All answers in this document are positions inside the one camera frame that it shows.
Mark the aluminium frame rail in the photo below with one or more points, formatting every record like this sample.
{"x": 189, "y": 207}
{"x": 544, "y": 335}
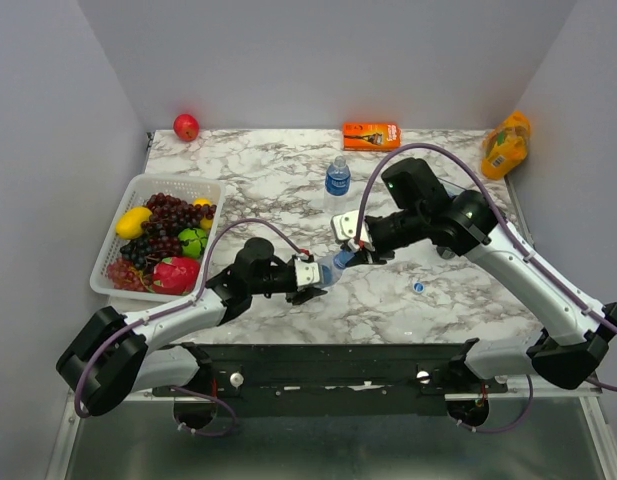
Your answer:
{"x": 553, "y": 390}

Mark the red grape bunch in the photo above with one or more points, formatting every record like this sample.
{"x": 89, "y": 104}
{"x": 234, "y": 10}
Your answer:
{"x": 125, "y": 276}

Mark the white plastic basket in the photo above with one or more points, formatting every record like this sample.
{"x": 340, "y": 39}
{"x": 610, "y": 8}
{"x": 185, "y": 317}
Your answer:
{"x": 140, "y": 189}

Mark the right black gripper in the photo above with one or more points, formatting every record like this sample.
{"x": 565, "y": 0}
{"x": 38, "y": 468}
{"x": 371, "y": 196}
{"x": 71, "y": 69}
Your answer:
{"x": 375, "y": 257}

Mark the clear bottle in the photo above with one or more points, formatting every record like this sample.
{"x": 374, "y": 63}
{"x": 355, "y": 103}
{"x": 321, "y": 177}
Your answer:
{"x": 336, "y": 185}
{"x": 330, "y": 271}

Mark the dark purple grape bunch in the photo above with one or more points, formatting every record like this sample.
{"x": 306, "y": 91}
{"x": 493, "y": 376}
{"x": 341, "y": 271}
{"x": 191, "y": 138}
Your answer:
{"x": 170, "y": 215}

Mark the orange razor box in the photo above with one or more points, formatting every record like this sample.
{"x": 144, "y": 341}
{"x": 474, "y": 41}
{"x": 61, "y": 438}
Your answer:
{"x": 382, "y": 137}

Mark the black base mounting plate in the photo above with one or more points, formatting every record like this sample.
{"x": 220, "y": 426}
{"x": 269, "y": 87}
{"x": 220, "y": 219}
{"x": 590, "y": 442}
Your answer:
{"x": 337, "y": 380}

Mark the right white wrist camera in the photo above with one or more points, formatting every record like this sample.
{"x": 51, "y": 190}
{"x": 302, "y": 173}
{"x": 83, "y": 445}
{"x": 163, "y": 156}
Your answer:
{"x": 348, "y": 226}

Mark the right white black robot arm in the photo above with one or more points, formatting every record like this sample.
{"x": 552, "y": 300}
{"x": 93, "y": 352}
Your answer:
{"x": 576, "y": 328}

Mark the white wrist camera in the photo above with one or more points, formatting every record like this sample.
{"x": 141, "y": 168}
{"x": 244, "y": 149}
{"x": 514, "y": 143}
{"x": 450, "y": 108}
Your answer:
{"x": 348, "y": 226}
{"x": 308, "y": 273}

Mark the red dragon fruit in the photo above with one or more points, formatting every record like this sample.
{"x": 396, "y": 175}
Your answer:
{"x": 175, "y": 276}

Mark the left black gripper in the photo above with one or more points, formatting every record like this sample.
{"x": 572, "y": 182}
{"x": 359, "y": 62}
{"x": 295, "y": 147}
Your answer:
{"x": 299, "y": 295}

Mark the small yellow fruit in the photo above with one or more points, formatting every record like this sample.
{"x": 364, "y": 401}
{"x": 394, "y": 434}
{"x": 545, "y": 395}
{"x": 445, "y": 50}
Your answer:
{"x": 205, "y": 212}

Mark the yellow lemon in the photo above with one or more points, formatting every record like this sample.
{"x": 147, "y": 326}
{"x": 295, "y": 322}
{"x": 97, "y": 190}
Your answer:
{"x": 129, "y": 226}

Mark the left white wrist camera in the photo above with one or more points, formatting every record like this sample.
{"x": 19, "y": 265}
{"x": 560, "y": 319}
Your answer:
{"x": 308, "y": 273}

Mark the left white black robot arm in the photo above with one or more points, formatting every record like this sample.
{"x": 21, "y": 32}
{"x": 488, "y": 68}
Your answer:
{"x": 115, "y": 354}

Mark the black drink can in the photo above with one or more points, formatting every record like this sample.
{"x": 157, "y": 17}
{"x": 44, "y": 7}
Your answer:
{"x": 445, "y": 253}

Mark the orange snack bag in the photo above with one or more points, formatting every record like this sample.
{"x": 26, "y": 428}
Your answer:
{"x": 506, "y": 147}

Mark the red apple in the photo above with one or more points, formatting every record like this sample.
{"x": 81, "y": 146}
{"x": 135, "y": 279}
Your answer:
{"x": 186, "y": 127}

